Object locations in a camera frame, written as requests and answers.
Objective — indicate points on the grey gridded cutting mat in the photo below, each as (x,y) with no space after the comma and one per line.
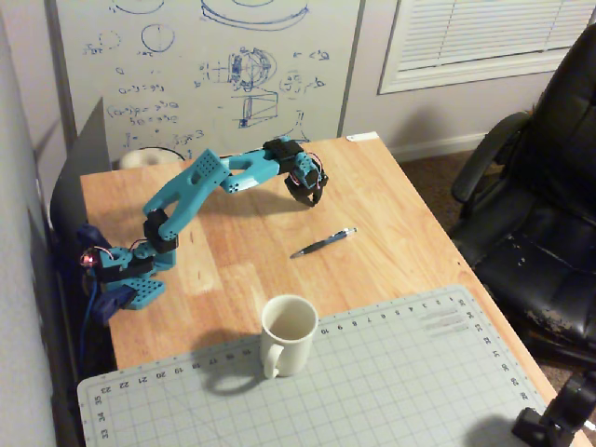
(372,396)

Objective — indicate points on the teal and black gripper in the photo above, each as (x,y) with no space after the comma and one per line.
(311,182)

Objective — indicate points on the teal blue robot arm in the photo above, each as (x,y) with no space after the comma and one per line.
(186,186)

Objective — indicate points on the dark grey flat panel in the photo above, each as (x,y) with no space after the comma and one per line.
(88,153)

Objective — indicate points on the white window blinds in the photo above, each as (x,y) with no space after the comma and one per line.
(465,32)

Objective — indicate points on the white round spool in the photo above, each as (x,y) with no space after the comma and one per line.
(139,158)

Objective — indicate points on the black camera stand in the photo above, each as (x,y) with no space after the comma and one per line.
(535,426)

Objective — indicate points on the controller board with red light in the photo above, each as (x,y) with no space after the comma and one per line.
(87,259)

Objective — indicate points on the blue and black pen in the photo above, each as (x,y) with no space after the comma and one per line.
(321,243)

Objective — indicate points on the dark blue table clamp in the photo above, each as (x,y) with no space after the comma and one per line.
(109,302)

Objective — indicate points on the cream ceramic mug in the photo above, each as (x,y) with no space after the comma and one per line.
(288,344)

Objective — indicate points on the black leather office chair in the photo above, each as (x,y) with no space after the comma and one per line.
(559,186)

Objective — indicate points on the whiteboard with blue drawings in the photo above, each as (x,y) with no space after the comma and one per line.
(186,93)

